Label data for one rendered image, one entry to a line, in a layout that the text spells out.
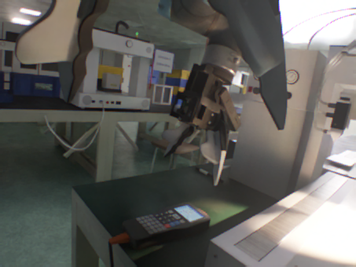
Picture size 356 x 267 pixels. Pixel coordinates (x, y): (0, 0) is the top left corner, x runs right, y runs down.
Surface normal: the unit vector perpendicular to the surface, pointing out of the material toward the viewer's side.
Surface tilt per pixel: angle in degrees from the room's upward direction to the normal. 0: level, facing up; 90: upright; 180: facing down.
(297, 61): 90
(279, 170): 90
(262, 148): 90
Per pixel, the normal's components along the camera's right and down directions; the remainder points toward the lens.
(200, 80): 0.61, 0.25
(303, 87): -0.73, 0.03
